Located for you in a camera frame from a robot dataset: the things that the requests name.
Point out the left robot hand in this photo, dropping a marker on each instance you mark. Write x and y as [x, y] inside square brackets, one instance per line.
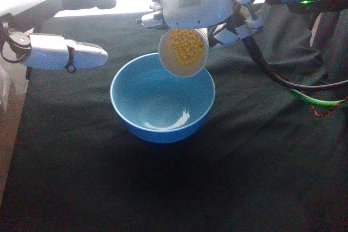
[54, 51]

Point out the blue ceramic bowl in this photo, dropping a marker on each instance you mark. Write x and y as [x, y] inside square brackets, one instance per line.
[152, 99]

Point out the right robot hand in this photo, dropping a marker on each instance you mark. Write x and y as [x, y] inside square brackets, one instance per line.
[201, 12]

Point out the black table cloth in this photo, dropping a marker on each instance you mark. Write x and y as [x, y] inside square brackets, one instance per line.
[174, 183]

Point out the yellow beads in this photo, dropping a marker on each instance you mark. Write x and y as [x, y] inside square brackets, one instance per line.
[187, 46]

